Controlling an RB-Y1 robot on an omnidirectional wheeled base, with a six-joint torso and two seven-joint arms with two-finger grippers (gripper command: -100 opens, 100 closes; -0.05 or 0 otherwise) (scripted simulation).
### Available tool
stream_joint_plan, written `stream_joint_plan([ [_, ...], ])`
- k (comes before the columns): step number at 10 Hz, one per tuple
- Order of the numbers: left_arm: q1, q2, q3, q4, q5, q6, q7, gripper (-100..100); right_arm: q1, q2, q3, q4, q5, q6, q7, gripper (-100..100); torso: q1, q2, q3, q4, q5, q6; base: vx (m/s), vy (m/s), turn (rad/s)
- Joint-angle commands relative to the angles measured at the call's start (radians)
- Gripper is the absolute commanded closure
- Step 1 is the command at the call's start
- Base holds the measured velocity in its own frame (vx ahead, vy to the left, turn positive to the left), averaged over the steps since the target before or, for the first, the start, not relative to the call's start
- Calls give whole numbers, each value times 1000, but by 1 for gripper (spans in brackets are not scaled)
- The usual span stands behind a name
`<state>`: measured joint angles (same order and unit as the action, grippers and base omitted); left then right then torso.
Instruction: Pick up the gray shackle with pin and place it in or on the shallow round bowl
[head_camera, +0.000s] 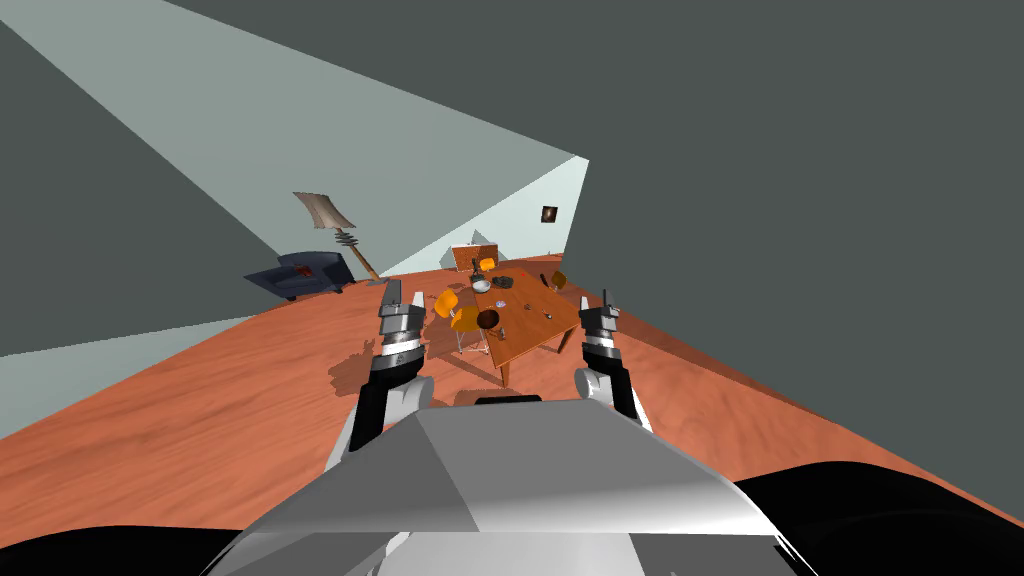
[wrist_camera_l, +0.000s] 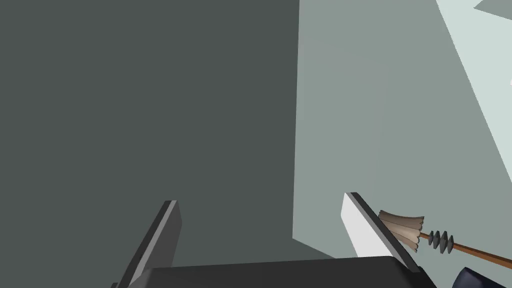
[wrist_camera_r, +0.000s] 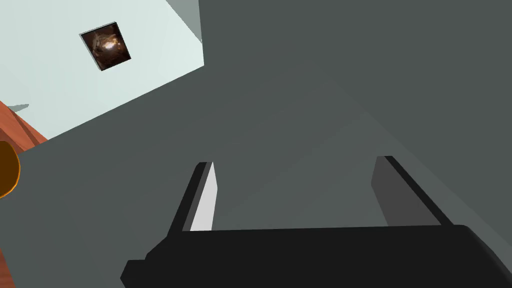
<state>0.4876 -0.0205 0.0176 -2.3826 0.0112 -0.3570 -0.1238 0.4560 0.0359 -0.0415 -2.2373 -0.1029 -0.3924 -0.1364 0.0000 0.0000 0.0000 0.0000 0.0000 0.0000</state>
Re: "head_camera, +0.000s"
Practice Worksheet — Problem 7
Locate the dark blue armchair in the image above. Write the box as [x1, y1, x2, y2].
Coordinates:
[243, 250, 358, 303]

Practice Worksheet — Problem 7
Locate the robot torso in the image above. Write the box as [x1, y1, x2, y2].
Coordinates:
[199, 393, 819, 576]

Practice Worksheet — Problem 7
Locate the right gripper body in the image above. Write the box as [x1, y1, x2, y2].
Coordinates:
[579, 307, 622, 342]

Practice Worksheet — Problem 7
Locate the brown wooden table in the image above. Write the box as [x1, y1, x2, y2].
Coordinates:
[467, 267, 582, 389]

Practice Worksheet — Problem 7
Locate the brown wooden cabinet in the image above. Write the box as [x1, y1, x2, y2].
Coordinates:
[449, 242, 501, 274]

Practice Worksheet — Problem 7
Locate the beige floor lamp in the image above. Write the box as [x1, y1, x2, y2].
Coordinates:
[291, 191, 382, 282]

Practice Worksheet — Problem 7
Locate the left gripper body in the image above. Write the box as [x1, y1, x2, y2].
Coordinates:
[378, 305, 429, 345]

